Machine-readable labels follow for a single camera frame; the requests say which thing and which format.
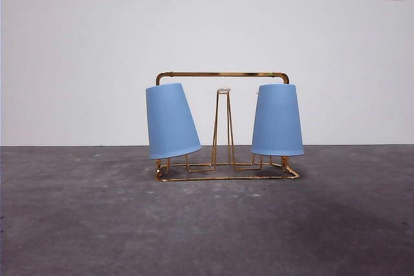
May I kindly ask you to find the gold wire cup rack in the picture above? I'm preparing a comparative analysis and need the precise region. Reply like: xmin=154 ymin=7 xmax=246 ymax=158
xmin=154 ymin=70 xmax=300 ymax=182

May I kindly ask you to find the blue ribbed plastic cup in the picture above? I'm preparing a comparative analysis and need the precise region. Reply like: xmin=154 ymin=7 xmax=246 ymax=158
xmin=250 ymin=83 xmax=305 ymax=157
xmin=144 ymin=83 xmax=202 ymax=160

